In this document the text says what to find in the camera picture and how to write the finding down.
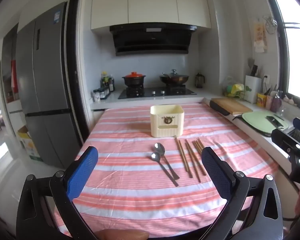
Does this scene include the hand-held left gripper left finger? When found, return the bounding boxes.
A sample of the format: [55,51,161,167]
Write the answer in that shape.
[16,146,100,240]

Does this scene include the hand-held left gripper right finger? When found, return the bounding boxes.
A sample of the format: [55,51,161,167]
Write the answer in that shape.
[201,146,284,240]

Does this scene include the metal spoon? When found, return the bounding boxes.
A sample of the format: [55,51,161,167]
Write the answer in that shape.
[150,152,179,187]
[154,142,181,180]

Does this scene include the cream ribbed utensil holder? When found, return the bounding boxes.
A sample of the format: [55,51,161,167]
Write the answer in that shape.
[150,104,185,138]

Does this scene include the person's left hand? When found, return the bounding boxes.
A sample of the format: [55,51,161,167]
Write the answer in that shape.
[97,228,150,240]

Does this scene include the black kitchen knife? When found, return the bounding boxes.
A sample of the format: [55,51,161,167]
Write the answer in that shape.
[266,115,285,128]

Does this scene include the green cutting board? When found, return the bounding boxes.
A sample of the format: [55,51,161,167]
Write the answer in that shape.
[241,112,293,137]

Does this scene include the purple soap bottle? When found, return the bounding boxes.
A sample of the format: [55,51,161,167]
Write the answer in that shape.
[270,91,282,113]

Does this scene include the yellow packet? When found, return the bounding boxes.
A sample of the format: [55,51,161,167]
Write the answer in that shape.
[256,93,267,108]

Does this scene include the pink striped tablecloth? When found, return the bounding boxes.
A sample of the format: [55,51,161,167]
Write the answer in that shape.
[57,103,280,233]

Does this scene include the white kitchen tool container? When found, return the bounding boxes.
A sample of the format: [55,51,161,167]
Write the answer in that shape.
[244,75,263,104]

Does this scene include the cardboard box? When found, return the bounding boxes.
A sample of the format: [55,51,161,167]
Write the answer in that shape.
[17,126,43,162]

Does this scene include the wooden cutting board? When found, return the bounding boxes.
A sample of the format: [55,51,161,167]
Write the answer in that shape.
[209,97,253,116]

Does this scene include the plastic bag with sponges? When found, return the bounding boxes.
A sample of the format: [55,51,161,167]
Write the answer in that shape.
[223,76,246,98]

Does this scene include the window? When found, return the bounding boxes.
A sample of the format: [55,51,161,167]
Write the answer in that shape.
[269,0,300,110]

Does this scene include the grey refrigerator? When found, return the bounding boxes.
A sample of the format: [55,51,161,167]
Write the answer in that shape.
[16,1,81,168]

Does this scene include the condiment bottles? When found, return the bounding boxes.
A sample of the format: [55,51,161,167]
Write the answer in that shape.
[101,71,115,93]

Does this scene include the glass french press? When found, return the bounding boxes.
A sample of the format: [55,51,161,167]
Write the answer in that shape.
[195,73,205,89]

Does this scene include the black gas cooktop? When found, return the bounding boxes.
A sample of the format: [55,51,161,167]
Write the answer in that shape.
[118,86,197,100]

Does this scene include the wok with glass lid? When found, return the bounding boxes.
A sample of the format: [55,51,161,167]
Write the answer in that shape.
[159,69,191,86]

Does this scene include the black pot with red lid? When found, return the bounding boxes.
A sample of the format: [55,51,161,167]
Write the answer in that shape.
[122,72,146,87]

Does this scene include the red hanging cloth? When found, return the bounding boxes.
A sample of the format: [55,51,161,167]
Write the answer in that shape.
[10,59,19,94]

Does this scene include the black range hood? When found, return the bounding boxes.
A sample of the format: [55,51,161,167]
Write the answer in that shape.
[109,24,198,57]

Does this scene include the wall calendar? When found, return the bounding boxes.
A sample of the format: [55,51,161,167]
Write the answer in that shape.
[253,21,268,53]

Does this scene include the wire wall hanger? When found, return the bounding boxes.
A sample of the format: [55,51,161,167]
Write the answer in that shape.
[262,15,278,34]

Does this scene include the white wall cabinets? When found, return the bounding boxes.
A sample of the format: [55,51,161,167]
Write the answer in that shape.
[91,0,212,33]

